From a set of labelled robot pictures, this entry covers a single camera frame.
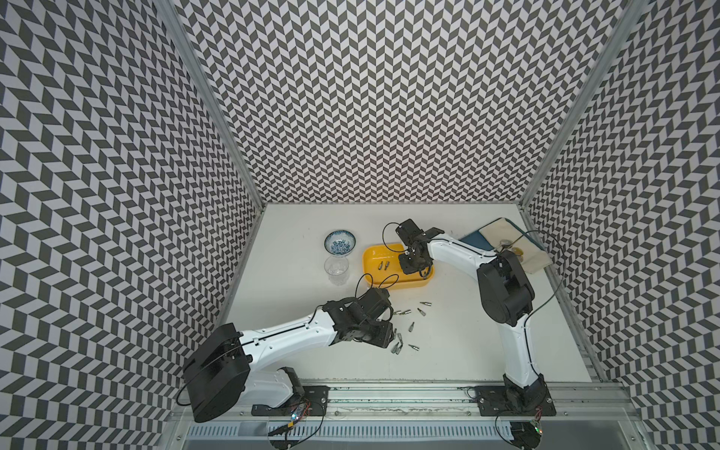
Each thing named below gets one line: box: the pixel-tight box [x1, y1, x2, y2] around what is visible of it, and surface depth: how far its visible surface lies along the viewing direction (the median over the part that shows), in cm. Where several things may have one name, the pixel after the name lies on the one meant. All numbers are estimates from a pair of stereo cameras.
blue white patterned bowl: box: [324, 229, 357, 257], surface depth 107 cm
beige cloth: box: [478, 217, 554, 274], surface depth 107 cm
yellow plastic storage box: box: [362, 242, 435, 290], surface depth 98 cm
